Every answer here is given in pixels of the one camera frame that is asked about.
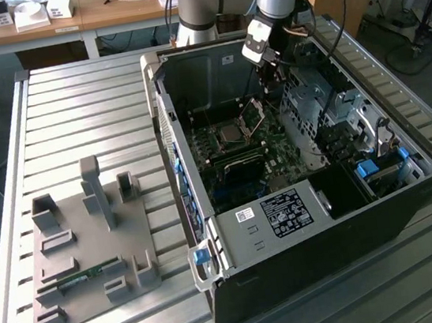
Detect CPU socket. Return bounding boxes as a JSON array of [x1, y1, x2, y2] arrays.
[[209, 115, 258, 155]]

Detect silver drive cage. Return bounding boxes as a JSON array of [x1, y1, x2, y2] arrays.
[[268, 29, 371, 149]]

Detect green motherboard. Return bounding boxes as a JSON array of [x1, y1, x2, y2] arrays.
[[183, 92, 314, 217]]

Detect black blue graphics card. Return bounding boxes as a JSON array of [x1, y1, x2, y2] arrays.
[[215, 153, 271, 200]]

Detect blue disk carrier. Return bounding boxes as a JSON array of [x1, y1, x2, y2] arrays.
[[353, 159, 381, 182]]

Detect blue drive latch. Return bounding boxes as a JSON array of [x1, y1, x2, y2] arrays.
[[396, 145, 413, 165]]

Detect silver power supply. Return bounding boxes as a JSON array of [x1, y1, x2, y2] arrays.
[[202, 176, 340, 281]]

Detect black PC case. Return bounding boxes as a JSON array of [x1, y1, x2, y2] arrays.
[[136, 0, 432, 323]]

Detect blue power supply latch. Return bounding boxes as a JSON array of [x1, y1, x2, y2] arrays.
[[192, 247, 211, 269]]

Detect white labelled box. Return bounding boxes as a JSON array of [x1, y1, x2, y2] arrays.
[[44, 0, 76, 22]]

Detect brown under-desk cabinet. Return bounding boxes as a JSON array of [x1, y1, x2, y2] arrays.
[[13, 39, 89, 71]]

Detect white block round hole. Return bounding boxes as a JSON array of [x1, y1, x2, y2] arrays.
[[11, 0, 52, 34]]

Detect grey parts rack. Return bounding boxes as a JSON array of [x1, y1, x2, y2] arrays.
[[9, 148, 170, 323]]

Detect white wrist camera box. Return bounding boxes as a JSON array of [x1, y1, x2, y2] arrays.
[[237, 16, 283, 68]]

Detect black floor cable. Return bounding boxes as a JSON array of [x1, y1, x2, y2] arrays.
[[382, 31, 432, 80]]

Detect black cable bundle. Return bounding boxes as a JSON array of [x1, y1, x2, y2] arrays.
[[367, 114, 401, 160]]

